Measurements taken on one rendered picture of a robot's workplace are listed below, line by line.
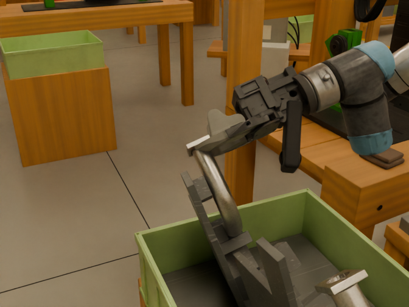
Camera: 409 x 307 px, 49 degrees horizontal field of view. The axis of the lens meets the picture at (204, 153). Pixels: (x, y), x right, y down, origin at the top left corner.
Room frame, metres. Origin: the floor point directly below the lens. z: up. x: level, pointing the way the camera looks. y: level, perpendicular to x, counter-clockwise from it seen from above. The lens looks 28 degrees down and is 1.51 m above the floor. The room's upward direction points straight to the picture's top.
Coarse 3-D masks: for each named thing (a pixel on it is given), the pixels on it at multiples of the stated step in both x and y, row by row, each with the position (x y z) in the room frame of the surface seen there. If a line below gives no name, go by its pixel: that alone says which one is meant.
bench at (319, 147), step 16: (304, 128) 1.38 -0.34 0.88; (320, 128) 1.38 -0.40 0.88; (272, 144) 1.31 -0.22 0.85; (304, 144) 1.26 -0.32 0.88; (320, 144) 1.26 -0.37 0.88; (336, 144) 1.26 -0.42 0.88; (240, 160) 1.51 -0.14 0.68; (304, 160) 1.17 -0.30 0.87; (320, 160) 1.15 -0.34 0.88; (336, 160) 1.15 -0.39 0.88; (240, 176) 1.51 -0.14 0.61; (320, 176) 1.11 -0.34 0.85; (240, 192) 1.52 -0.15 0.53
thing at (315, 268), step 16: (288, 240) 0.82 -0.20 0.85; (304, 240) 0.82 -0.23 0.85; (256, 256) 0.77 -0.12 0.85; (304, 256) 0.77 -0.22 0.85; (320, 256) 0.77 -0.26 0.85; (176, 272) 0.72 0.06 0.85; (192, 272) 0.72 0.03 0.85; (208, 272) 0.72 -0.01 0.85; (304, 272) 0.72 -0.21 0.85; (320, 272) 0.72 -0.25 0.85; (336, 272) 0.72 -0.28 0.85; (176, 288) 0.67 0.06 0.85; (192, 288) 0.67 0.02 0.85; (208, 288) 0.67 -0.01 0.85; (224, 288) 0.67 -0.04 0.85; (304, 288) 0.67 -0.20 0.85; (176, 304) 0.63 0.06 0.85; (192, 304) 0.63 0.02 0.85; (208, 304) 0.63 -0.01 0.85; (224, 304) 0.63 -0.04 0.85
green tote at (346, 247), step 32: (192, 224) 0.74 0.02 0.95; (256, 224) 0.81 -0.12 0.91; (288, 224) 0.84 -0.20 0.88; (320, 224) 0.80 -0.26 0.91; (160, 256) 0.72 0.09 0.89; (192, 256) 0.74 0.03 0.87; (352, 256) 0.70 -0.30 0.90; (384, 256) 0.64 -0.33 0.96; (160, 288) 0.56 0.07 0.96; (384, 288) 0.62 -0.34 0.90
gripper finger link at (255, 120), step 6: (252, 120) 0.63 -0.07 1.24; (258, 120) 0.64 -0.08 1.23; (264, 120) 0.64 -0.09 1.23; (234, 126) 0.63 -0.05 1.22; (240, 126) 0.63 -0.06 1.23; (246, 126) 0.63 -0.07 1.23; (252, 126) 0.63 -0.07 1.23; (258, 126) 0.64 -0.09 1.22; (228, 132) 0.63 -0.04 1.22; (234, 132) 0.62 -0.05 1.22; (240, 132) 0.62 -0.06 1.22
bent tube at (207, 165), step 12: (192, 144) 0.63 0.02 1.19; (204, 156) 0.63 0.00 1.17; (204, 168) 0.62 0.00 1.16; (216, 168) 0.62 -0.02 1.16; (216, 180) 0.60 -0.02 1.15; (216, 192) 0.59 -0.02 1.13; (228, 192) 0.60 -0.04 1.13; (216, 204) 0.59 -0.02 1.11; (228, 204) 0.59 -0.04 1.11; (228, 216) 0.58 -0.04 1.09; (228, 228) 0.59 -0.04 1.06; (240, 228) 0.60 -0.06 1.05
